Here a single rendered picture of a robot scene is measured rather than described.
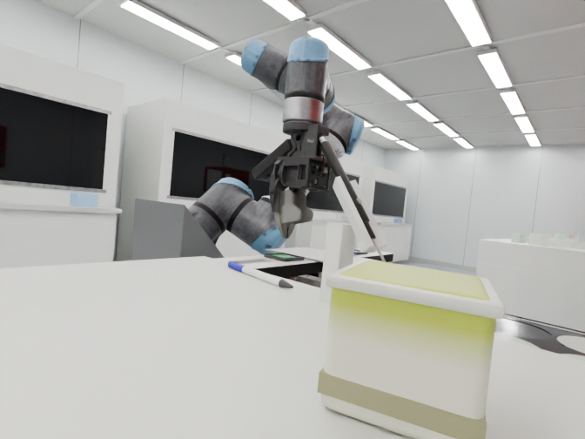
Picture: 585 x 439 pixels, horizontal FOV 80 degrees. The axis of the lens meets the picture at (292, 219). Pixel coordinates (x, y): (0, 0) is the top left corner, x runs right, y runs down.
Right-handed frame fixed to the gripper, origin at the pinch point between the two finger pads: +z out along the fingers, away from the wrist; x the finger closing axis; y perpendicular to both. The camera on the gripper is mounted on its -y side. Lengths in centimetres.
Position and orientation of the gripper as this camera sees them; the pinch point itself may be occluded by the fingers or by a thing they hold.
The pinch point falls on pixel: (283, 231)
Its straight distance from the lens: 67.1
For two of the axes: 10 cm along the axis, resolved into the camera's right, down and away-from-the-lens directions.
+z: -0.9, 9.9, 0.4
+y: 7.6, 1.0, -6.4
